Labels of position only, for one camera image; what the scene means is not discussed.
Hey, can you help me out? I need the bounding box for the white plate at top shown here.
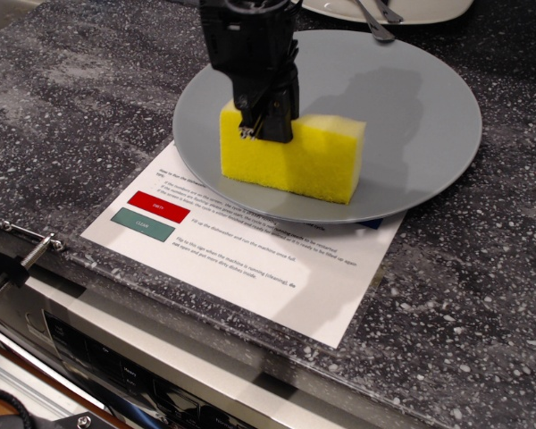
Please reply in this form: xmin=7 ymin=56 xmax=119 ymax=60
xmin=301 ymin=0 xmax=474 ymax=26

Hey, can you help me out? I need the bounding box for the silver fork handle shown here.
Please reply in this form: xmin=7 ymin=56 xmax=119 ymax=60
xmin=375 ymin=0 xmax=404 ymax=24

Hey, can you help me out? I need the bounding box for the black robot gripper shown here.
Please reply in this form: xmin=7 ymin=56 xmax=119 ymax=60
xmin=198 ymin=0 xmax=300 ymax=143

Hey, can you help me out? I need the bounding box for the black metal clamp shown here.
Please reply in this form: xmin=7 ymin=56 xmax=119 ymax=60
xmin=0 ymin=220 xmax=66 ymax=298

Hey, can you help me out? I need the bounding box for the yellow rectangular sponge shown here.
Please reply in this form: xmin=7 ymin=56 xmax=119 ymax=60
xmin=220 ymin=101 xmax=367 ymax=205

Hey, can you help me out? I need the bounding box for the black bracket with screw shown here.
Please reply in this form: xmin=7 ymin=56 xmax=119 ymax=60
xmin=53 ymin=413 xmax=114 ymax=429

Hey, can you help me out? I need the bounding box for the grey round plate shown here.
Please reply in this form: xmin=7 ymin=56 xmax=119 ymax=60
xmin=172 ymin=30 xmax=482 ymax=223

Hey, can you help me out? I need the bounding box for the stainless steel dishwasher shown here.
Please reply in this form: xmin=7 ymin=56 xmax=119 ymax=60
xmin=0 ymin=273 xmax=383 ymax=428

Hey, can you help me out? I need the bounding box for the laminated white instruction sheet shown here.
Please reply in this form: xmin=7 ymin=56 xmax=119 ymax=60
xmin=83 ymin=144 xmax=402 ymax=348

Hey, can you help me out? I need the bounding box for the black cable bottom left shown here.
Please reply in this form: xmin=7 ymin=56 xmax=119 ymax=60
xmin=0 ymin=385 xmax=32 ymax=429

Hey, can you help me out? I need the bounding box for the silver spoon handle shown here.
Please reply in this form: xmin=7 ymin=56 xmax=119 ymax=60
xmin=355 ymin=0 xmax=396 ymax=43

